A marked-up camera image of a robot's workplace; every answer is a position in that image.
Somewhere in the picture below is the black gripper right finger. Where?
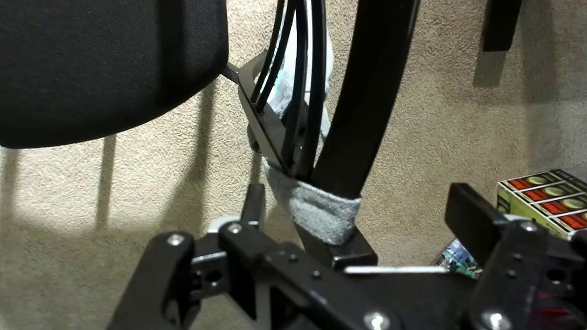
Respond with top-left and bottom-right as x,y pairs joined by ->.
443,181 -> 587,330

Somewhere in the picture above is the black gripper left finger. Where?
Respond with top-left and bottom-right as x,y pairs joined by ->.
107,181 -> 368,330

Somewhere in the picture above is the grey cloth bag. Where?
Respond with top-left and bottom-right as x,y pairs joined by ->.
245,32 -> 362,245

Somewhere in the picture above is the black chair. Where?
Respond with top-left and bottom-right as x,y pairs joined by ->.
0,0 -> 423,271

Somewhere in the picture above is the blue teal package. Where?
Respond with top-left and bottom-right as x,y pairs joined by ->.
436,236 -> 483,280

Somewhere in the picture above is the black square leg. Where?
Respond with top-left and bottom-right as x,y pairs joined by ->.
478,0 -> 526,53

